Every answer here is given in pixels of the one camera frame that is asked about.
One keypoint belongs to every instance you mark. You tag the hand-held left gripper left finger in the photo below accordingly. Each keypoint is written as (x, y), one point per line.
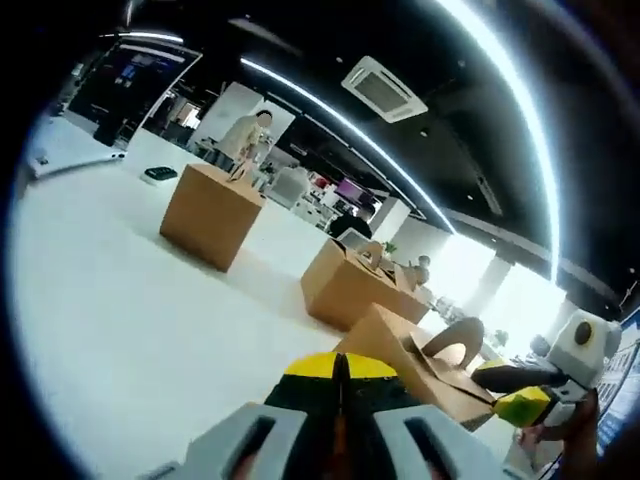
(280, 440)

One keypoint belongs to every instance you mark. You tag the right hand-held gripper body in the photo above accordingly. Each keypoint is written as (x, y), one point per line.
(585, 350)

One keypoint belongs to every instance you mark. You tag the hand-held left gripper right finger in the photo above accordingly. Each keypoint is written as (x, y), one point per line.
(400, 445)

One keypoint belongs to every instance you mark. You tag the brown paper box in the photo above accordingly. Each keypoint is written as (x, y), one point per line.
(210, 225)
(345, 295)
(395, 350)

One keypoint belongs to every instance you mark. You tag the person's right hand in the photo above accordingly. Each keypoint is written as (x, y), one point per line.
(582, 430)

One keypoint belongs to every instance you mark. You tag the green potted plant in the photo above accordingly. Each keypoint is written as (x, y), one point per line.
(390, 248)

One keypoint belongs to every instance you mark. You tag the white mesh office chair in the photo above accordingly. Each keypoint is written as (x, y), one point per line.
(290, 187)
(355, 239)

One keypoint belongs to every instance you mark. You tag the curved ceiling light strip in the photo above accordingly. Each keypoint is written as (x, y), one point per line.
(270, 74)
(525, 100)

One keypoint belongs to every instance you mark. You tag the black computer mouse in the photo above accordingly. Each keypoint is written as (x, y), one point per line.
(159, 173)

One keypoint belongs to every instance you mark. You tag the ceiling air conditioner unit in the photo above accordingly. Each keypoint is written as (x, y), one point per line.
(385, 90)

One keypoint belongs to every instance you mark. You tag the short ceiling light strip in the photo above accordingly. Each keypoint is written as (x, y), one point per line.
(140, 36)

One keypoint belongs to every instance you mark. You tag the blue wall board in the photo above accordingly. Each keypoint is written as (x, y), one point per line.
(622, 380)

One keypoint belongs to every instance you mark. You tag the purple wall screen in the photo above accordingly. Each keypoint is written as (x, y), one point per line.
(349, 189)

